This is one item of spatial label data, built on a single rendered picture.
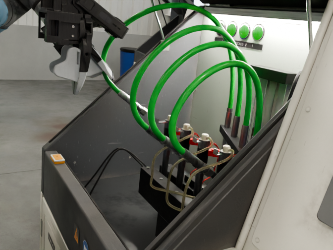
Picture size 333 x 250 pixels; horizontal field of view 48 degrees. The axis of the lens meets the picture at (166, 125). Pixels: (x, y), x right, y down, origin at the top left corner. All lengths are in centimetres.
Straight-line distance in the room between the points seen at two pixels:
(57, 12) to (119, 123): 67
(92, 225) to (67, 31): 41
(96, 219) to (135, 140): 53
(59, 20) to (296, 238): 54
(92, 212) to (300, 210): 45
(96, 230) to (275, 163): 39
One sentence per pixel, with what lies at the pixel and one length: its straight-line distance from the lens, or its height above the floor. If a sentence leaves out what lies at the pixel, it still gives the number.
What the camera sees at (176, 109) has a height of 123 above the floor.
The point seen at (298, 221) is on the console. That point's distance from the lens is 68.
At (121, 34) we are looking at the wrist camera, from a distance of 73.
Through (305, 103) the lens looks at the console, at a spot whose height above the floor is 127.
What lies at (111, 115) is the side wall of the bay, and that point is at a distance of 126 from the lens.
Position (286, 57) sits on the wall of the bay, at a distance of 107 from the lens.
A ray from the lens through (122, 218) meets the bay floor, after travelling 110.
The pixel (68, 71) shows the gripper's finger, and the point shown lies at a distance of 71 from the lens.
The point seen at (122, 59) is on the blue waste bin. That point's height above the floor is 57.
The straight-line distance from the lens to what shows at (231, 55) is 107.
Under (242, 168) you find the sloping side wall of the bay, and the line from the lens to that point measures 70.
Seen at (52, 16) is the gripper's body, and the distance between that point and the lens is 68.
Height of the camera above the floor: 139
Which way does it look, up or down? 16 degrees down
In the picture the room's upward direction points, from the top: 7 degrees clockwise
